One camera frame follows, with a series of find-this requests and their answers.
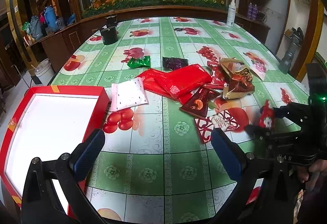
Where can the dark brown chocolate snack packet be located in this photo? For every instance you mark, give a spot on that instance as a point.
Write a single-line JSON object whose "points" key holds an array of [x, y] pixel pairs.
{"points": [[197, 105]]}

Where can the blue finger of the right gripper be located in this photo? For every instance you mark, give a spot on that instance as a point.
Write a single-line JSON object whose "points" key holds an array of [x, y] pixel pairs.
{"points": [[257, 131], [295, 112]]}

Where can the small black box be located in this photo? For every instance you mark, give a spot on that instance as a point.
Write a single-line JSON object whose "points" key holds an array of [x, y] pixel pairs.
{"points": [[111, 20]]}

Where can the white spray bottle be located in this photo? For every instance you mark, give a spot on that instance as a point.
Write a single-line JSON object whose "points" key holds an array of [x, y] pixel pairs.
{"points": [[231, 14]]}

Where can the pink white dotted packet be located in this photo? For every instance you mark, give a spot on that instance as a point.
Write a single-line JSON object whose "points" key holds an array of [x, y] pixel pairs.
{"points": [[128, 94]]}

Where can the large red snack bag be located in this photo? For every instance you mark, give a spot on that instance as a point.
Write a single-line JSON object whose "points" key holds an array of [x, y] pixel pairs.
{"points": [[176, 85]]}

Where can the red long snack packet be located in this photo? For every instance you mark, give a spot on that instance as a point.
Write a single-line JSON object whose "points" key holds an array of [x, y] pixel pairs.
{"points": [[218, 81]]}

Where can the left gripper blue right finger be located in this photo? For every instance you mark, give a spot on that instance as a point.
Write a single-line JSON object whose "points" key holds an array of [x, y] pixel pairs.
{"points": [[230, 154]]}

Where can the fruit pattern green tablecloth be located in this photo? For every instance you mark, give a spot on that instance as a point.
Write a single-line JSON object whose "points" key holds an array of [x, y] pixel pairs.
{"points": [[154, 168]]}

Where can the black cylindrical container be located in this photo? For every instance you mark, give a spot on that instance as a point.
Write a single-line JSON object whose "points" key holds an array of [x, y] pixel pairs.
{"points": [[109, 35]]}

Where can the green snack packet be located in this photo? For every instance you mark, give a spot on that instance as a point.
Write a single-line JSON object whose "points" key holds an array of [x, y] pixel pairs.
{"points": [[142, 62]]}

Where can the purple bottles on shelf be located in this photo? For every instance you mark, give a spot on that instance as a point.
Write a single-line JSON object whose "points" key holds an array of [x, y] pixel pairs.
{"points": [[252, 11]]}

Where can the dark purple snack packet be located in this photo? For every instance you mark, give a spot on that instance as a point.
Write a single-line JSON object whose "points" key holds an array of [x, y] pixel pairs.
{"points": [[173, 63]]}

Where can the red white heart candy packet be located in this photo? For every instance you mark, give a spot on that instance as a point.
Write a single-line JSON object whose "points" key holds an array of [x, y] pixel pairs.
{"points": [[223, 120]]}

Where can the grey kettle jug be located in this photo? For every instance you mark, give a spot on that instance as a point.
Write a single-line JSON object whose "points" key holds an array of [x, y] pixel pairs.
{"points": [[35, 28]]}

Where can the blue thermos jug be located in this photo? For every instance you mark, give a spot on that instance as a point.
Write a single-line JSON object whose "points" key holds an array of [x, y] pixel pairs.
{"points": [[50, 18]]}

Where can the person's right hand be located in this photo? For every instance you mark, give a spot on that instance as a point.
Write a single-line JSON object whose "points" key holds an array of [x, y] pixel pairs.
{"points": [[310, 175]]}

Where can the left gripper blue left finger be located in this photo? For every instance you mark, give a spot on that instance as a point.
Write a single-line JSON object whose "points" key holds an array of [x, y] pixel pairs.
{"points": [[84, 155]]}

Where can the red snowman snack packet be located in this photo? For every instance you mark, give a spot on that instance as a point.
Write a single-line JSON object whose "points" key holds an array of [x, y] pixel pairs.
{"points": [[267, 118]]}

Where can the white plastic bucket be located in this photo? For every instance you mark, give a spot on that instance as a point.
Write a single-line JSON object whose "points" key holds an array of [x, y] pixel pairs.
{"points": [[45, 72]]}

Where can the grey bottle on shelf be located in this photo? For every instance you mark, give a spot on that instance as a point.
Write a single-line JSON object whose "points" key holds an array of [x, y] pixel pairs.
{"points": [[295, 38]]}

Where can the gold brown snack bag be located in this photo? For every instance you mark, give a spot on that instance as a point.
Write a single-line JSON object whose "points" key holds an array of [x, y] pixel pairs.
{"points": [[239, 82]]}

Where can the red gift box tray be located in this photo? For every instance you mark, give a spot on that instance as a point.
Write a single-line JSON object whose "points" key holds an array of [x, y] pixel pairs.
{"points": [[49, 123]]}

